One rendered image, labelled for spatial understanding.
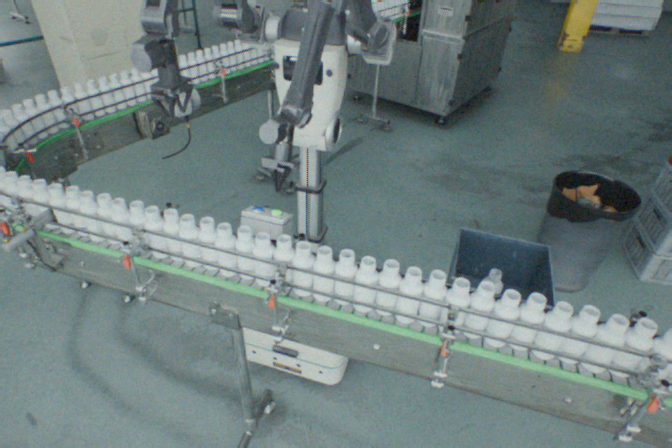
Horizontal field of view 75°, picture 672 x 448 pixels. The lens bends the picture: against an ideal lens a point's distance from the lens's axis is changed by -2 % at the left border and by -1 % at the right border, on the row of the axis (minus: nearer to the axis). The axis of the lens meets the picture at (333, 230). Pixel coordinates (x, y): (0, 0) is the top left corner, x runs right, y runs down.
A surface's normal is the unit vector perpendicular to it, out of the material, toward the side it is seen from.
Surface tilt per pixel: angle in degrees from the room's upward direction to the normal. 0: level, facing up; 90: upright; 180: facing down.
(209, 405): 0
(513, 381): 90
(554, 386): 90
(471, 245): 90
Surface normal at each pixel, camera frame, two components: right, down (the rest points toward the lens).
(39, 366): 0.04, -0.79
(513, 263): -0.31, 0.58
